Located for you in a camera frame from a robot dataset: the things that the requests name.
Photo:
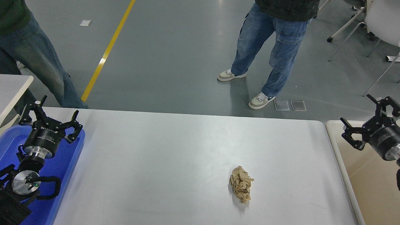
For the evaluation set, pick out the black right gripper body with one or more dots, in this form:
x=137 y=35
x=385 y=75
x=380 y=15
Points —
x=385 y=137

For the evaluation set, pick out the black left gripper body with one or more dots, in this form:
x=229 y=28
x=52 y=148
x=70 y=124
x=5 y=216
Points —
x=45 y=136

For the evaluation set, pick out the tan paper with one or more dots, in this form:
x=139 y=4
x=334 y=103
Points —
x=241 y=185

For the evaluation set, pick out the blue plastic tray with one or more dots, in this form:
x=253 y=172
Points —
x=63 y=174

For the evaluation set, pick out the white side table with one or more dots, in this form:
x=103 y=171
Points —
x=4 y=92

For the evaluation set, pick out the large pale plastic bin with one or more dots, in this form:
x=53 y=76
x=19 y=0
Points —
x=367 y=185

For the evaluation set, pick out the clear floor plate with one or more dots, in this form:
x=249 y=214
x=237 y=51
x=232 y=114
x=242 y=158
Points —
x=281 y=105
x=298 y=105

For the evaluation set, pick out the office chair with casters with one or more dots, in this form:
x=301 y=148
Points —
x=329 y=39

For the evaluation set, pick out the white chair with metal legs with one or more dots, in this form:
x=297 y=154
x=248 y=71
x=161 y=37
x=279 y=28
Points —
x=389 y=19

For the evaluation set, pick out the white paper scrap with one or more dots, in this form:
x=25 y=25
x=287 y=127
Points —
x=85 y=22

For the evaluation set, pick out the yellow floor tape line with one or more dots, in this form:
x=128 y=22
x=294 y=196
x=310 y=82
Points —
x=118 y=29

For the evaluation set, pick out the person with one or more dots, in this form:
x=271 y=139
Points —
x=282 y=38
x=7 y=6

